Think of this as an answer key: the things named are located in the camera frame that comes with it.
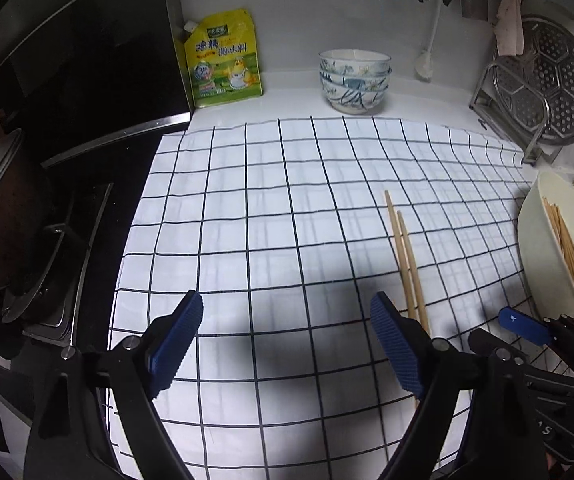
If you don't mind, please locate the black gas stove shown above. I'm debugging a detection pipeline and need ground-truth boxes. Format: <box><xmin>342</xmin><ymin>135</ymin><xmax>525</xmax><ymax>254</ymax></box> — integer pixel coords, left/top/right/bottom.
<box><xmin>0</xmin><ymin>180</ymin><xmax>118</xmax><ymax>480</ymax></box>

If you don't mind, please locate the white dish brush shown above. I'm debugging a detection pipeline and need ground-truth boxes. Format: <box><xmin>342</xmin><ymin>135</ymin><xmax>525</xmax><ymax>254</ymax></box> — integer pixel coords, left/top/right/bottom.
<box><xmin>414</xmin><ymin>0</ymin><xmax>442</xmax><ymax>82</ymax></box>

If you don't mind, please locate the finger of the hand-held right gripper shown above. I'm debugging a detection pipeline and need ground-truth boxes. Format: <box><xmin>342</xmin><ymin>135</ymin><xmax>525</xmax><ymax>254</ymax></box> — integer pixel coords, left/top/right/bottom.
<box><xmin>468</xmin><ymin>328</ymin><xmax>574</xmax><ymax>393</ymax></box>
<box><xmin>498</xmin><ymin>306</ymin><xmax>574</xmax><ymax>361</ymax></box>

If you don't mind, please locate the black range hood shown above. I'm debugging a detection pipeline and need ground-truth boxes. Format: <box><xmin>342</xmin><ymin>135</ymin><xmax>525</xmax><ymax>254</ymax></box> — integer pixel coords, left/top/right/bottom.
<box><xmin>0</xmin><ymin>0</ymin><xmax>192</xmax><ymax>171</ymax></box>

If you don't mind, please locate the perforated steel steamer plate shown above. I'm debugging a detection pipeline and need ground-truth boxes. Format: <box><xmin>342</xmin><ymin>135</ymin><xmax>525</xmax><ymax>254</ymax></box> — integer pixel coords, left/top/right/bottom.
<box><xmin>489</xmin><ymin>14</ymin><xmax>574</xmax><ymax>147</ymax></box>

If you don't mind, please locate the bundle of wooden chopsticks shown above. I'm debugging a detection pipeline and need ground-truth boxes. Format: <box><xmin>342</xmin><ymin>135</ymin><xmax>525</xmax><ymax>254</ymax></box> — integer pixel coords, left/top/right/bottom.
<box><xmin>542</xmin><ymin>197</ymin><xmax>574</xmax><ymax>326</ymax></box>

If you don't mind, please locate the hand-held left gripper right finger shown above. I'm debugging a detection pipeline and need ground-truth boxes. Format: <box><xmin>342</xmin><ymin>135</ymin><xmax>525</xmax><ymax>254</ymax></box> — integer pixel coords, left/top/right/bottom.
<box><xmin>369</xmin><ymin>291</ymin><xmax>542</xmax><ymax>480</ymax></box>

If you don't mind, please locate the tapered wooden chopstick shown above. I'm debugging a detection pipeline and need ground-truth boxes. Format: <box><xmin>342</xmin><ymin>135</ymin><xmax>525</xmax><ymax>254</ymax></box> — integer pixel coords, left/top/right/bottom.
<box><xmin>397</xmin><ymin>211</ymin><xmax>432</xmax><ymax>335</ymax></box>
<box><xmin>385</xmin><ymin>190</ymin><xmax>418</xmax><ymax>321</ymax></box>

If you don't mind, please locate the white plastic bin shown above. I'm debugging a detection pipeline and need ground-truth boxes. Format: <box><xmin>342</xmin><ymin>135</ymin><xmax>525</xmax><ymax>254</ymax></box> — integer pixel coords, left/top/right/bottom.
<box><xmin>517</xmin><ymin>169</ymin><xmax>574</xmax><ymax>331</ymax></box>

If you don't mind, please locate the floral ceramic bowl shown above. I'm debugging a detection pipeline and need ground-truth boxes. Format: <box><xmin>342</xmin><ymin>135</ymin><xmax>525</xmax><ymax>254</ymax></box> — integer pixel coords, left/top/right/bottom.
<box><xmin>321</xmin><ymin>80</ymin><xmax>390</xmax><ymax>114</ymax></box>
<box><xmin>319</xmin><ymin>67</ymin><xmax>392</xmax><ymax>92</ymax></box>
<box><xmin>318</xmin><ymin>49</ymin><xmax>392</xmax><ymax>76</ymax></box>

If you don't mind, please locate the yellow seasoning pouch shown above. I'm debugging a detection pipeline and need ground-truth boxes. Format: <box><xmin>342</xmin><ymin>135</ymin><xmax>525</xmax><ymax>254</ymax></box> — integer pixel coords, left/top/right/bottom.
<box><xmin>183</xmin><ymin>7</ymin><xmax>264</xmax><ymax>109</ymax></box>

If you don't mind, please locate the brown cooking pot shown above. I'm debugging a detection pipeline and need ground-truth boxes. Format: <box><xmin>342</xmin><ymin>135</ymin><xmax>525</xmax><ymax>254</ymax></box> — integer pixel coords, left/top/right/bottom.
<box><xmin>0</xmin><ymin>160</ymin><xmax>55</xmax><ymax>291</ymax></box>

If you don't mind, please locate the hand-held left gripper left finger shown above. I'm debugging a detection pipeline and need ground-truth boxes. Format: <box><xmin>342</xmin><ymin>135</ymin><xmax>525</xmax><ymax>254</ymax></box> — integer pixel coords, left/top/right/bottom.
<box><xmin>22</xmin><ymin>290</ymin><xmax>204</xmax><ymax>480</ymax></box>

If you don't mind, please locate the pink cloth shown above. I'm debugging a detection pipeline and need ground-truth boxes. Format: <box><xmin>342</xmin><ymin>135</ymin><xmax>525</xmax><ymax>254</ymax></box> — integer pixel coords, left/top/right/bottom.
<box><xmin>492</xmin><ymin>0</ymin><xmax>525</xmax><ymax>56</ymax></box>

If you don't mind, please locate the white checked cloth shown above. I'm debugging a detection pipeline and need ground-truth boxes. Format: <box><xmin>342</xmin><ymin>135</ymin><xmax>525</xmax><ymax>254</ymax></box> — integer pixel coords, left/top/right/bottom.
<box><xmin>107</xmin><ymin>116</ymin><xmax>540</xmax><ymax>480</ymax></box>

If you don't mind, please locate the steel wire rack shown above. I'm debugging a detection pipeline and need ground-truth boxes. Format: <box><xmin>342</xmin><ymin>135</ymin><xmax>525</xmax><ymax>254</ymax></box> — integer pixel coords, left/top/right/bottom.
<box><xmin>468</xmin><ymin>60</ymin><xmax>560</xmax><ymax>166</ymax></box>

